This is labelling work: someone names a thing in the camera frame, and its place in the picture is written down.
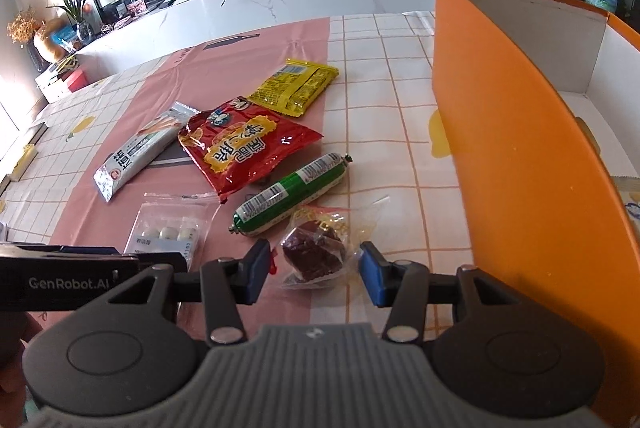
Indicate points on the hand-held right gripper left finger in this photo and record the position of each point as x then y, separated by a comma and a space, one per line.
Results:
257, 273

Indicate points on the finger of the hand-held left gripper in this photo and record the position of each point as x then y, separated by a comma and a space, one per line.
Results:
175, 259

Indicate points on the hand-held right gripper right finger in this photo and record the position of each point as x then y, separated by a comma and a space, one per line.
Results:
372, 275

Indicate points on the clear bag of white candies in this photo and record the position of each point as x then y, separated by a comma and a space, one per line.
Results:
167, 228

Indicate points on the brown candy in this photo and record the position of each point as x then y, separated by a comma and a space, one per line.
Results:
312, 250

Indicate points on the green sausage stick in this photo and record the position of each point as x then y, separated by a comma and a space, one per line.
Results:
290, 193

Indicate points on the white biscuit stick packet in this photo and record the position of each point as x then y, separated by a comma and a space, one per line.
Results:
140, 147

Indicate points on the red snack packet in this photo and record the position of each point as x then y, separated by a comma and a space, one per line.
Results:
245, 142

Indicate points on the yellow snack packet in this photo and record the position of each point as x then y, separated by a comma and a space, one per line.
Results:
295, 85

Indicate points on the orange cardboard box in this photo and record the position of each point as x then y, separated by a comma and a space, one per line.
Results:
500, 132

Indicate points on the yellow duck box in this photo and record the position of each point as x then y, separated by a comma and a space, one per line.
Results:
24, 162

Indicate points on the black book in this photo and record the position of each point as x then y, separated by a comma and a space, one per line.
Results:
36, 132

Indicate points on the checked tablecloth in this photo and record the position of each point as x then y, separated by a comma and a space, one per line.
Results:
390, 107

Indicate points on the red storage box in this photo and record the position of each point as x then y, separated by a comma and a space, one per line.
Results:
77, 80

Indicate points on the dried orange flowers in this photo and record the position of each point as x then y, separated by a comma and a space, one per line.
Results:
22, 30

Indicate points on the small potted plant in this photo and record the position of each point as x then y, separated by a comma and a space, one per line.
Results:
75, 7

